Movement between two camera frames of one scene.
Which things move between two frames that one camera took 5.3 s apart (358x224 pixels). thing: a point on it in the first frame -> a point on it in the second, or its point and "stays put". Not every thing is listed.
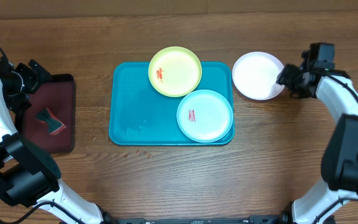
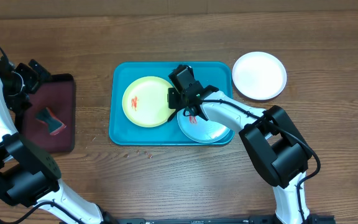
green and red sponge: x=55 y=126 stays put
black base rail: x=252 y=219 stays put
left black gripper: x=14 y=100 stays put
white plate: x=255 y=76 stays put
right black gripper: x=281 y=79 -> x=173 y=98
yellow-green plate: x=174 y=71 -> x=145 y=101
